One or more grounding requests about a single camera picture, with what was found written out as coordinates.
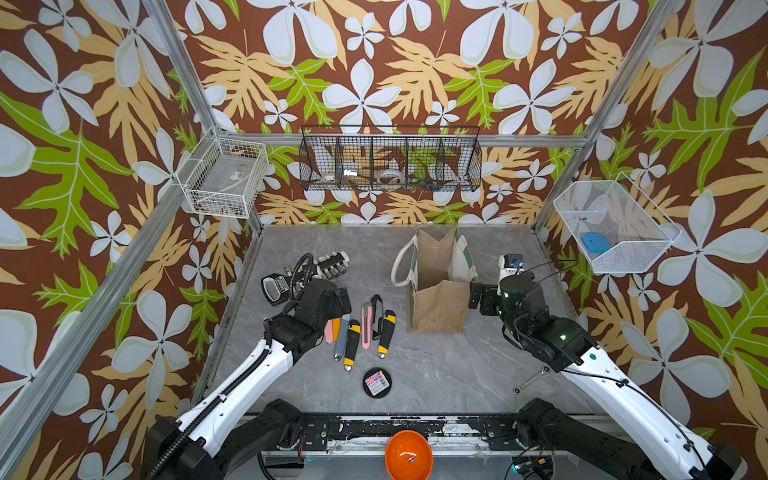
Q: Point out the slim pink utility knife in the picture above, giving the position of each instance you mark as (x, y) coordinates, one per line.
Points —
(366, 325)

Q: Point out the orange utility knife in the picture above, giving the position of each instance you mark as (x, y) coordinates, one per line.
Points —
(336, 329)

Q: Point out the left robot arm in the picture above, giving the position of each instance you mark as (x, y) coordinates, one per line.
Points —
(211, 439)

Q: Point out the white wire basket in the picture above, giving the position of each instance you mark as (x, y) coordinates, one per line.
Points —
(221, 176)
(639, 230)

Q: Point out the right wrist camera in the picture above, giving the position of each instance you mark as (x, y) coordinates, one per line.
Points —
(511, 265)

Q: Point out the orange bowl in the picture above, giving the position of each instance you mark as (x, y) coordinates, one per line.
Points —
(408, 456)

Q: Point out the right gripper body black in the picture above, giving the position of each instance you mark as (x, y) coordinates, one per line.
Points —
(492, 304)

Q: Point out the green christmas burlap pouch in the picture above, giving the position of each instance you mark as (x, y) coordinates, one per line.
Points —
(436, 275)

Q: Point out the white wire basket right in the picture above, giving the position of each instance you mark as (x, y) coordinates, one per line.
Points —
(639, 230)

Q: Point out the socket set on black rail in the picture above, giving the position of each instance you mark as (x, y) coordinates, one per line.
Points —
(278, 288)

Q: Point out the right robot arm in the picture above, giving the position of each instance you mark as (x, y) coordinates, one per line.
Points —
(658, 447)

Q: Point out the small metal wrench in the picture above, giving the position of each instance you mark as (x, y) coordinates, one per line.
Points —
(531, 380)

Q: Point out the white wire basket left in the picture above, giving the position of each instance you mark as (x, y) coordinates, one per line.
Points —
(221, 176)

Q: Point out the small black yellow utility knife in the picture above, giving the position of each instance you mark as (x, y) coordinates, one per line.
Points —
(386, 324)

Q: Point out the black wire basket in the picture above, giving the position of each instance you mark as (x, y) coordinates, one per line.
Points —
(389, 158)

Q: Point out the blue object in basket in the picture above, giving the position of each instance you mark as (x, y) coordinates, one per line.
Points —
(595, 243)

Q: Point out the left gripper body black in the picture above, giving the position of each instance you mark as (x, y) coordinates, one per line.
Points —
(335, 310)

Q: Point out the round black tin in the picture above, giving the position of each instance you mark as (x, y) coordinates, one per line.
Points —
(377, 383)

